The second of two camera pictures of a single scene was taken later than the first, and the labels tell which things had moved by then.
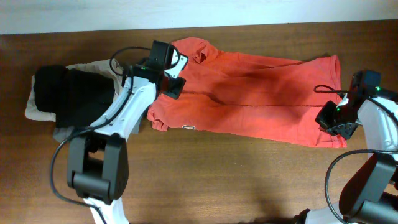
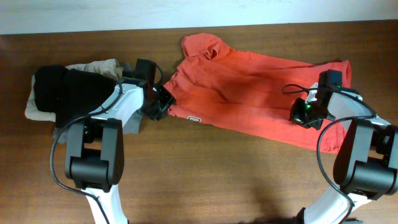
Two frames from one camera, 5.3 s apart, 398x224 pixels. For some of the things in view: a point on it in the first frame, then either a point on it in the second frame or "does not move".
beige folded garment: [111, 68] does not move
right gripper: [321, 117] to [295, 116]
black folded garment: [77, 98] does not move
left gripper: [175, 90] to [168, 99]
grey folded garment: [61, 134] does not move
